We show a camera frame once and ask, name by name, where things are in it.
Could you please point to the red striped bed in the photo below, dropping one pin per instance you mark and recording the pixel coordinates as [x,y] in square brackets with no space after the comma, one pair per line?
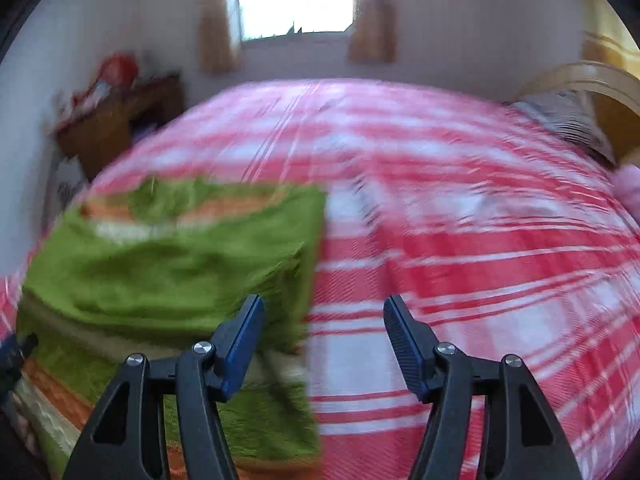
[450,240]

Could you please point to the red gift box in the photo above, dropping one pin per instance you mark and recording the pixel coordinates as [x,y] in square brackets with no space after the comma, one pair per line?
[117,70]

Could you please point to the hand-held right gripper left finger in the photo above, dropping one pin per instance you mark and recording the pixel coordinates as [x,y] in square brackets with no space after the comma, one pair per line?
[244,345]

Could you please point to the beige curtain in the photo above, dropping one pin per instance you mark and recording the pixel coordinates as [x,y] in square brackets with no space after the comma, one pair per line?
[217,20]
[372,30]

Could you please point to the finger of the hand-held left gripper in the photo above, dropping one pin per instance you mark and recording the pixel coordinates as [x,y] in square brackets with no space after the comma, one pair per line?
[12,355]

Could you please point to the striped pillow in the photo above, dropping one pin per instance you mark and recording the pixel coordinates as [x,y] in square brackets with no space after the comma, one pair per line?
[570,120]

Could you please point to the yellow wooden headboard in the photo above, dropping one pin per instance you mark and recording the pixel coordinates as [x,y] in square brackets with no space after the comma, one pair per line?
[600,85]

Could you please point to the pink cloth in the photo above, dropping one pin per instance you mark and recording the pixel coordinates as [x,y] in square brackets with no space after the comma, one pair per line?
[629,190]

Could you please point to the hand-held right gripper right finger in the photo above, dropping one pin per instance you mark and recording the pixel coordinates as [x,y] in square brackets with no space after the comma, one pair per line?
[404,347]

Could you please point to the brown wooden desk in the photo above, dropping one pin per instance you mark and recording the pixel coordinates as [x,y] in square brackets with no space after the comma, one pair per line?
[115,120]

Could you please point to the green striped knitted sweater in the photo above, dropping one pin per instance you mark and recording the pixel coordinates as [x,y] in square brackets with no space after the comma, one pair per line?
[165,265]

